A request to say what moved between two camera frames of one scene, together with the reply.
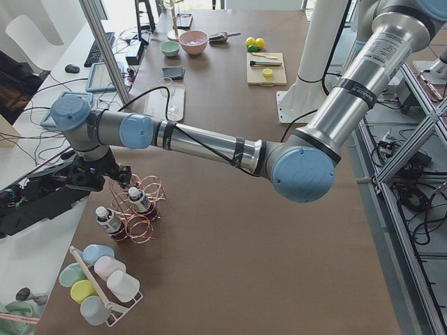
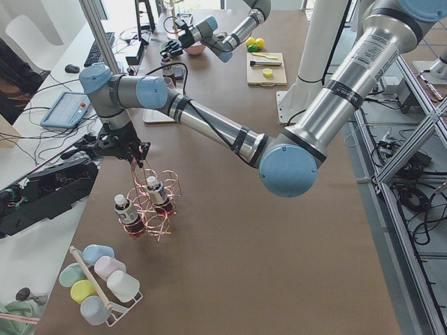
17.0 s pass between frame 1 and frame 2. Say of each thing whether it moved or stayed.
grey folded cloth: stayed
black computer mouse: stayed
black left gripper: moved
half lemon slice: stayed
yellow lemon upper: stayed
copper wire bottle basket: moved
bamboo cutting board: stayed
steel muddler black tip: stayed
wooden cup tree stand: stayed
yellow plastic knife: stayed
